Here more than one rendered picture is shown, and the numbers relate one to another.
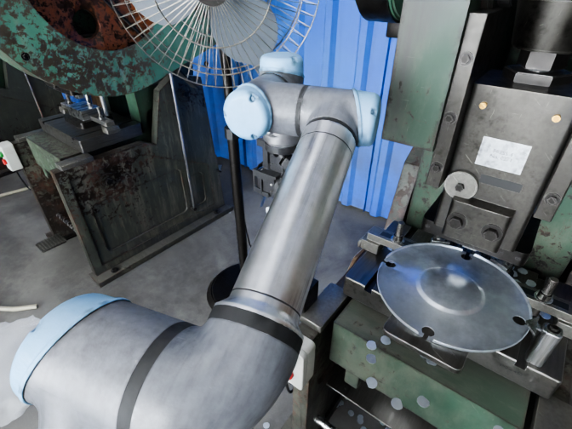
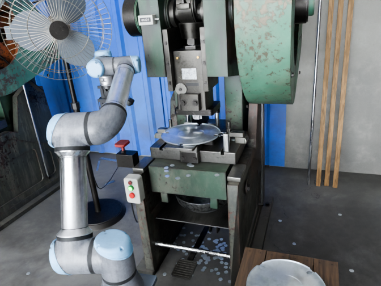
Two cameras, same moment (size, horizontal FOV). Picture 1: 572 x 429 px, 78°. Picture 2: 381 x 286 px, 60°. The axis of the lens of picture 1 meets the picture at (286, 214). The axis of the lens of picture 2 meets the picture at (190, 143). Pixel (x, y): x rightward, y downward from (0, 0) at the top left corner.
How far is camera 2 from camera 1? 94 cm
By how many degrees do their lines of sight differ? 19
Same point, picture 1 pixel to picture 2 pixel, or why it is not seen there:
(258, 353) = (115, 108)
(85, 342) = (68, 115)
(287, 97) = (108, 61)
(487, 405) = (212, 171)
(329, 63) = not seen: hidden behind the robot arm
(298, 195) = (118, 81)
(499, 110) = (182, 58)
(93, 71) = not seen: outside the picture
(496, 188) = (192, 86)
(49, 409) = (62, 133)
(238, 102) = (92, 64)
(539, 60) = (190, 41)
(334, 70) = not seen: hidden behind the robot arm
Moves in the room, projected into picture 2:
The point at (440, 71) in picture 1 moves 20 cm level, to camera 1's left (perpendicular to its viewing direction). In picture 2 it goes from (159, 48) to (114, 53)
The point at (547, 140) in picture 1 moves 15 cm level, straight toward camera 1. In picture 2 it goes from (199, 64) to (187, 71)
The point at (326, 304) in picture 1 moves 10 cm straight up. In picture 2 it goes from (144, 162) to (141, 144)
